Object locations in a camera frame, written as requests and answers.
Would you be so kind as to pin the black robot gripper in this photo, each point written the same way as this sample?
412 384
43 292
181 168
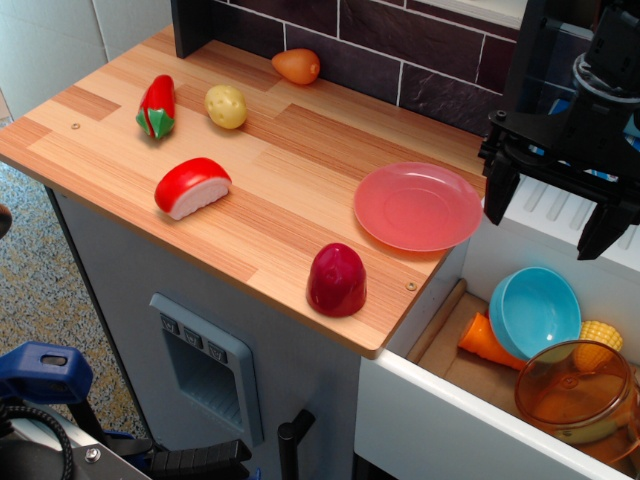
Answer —
582 150

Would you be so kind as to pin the yellow toy corn cob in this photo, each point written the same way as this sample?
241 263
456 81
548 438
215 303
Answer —
598 340

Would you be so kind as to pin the black cabinet door handle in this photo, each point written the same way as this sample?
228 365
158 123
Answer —
289 435

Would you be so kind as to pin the transparent orange plastic pot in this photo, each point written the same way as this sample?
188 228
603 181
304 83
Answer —
595 412

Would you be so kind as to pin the orange toy ice cream cone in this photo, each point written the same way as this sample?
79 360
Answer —
478 338

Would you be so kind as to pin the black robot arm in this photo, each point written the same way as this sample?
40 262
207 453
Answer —
610 67

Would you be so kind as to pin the yellow toy potato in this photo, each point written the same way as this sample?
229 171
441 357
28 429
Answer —
226 106

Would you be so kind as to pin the dark red toy pepper half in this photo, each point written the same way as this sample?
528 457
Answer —
337 282

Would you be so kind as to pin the orange toy fruit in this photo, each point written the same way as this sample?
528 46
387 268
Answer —
300 66

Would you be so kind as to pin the red toy chili pepper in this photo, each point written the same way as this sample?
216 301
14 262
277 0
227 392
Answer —
156 112

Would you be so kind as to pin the light blue plastic bowl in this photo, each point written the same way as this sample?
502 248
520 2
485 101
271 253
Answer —
532 310

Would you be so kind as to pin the grey toy ice dispenser panel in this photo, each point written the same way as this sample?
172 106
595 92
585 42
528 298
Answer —
214 371

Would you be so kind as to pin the black ridged clamp bar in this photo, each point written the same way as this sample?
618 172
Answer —
221 461

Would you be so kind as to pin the pink plastic plate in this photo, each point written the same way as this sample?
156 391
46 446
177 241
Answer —
417 207

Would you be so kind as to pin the blue clamp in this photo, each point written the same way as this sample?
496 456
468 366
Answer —
45 374

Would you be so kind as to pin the white toy sink basin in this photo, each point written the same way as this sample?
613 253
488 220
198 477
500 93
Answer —
427 410

